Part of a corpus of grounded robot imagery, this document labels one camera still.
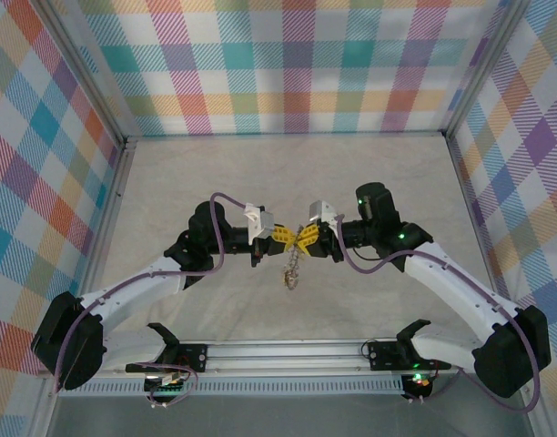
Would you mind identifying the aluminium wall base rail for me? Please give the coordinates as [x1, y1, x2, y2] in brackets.
[444, 135, 540, 437]
[123, 129, 451, 139]
[30, 138, 137, 437]

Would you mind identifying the aluminium upright frame post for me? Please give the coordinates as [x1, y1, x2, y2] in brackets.
[441, 0, 528, 137]
[40, 0, 129, 145]

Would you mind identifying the small metal chain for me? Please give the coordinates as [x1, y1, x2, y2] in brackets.
[280, 225, 303, 291]

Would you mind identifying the slotted grey cable duct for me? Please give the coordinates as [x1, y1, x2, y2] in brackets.
[85, 376, 410, 398]

